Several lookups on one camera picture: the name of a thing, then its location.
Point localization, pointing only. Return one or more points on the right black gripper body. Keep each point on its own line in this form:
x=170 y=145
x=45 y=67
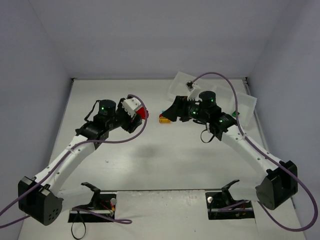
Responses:
x=182 y=108

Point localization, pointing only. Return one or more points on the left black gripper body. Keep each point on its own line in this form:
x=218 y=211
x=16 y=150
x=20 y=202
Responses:
x=133 y=124

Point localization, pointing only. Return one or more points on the red rounded lego brick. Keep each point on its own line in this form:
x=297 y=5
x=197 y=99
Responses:
x=143 y=113

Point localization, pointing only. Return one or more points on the small green lego brick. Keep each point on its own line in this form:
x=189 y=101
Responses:
x=235 y=114

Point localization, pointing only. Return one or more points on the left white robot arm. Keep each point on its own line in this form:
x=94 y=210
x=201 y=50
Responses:
x=42 y=197

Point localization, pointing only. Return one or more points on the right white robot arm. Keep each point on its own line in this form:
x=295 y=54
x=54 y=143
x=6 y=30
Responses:
x=276 y=183

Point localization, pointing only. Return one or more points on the burger printed lego stack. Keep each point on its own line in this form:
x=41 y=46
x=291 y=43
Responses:
x=163 y=120

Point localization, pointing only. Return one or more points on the clear four-compartment tray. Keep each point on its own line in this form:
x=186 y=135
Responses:
x=228 y=99

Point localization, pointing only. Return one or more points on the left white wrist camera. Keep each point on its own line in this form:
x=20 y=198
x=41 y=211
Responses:
x=131 y=106

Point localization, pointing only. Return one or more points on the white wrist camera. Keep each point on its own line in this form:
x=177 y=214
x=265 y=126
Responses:
x=194 y=90
x=131 y=106

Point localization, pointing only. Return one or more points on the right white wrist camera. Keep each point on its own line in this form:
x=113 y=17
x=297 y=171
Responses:
x=194 y=90

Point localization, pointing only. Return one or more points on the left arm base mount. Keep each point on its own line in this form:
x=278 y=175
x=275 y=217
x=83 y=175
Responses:
x=102 y=203

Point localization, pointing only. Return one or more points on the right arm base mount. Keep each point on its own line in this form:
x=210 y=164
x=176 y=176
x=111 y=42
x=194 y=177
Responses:
x=222 y=206

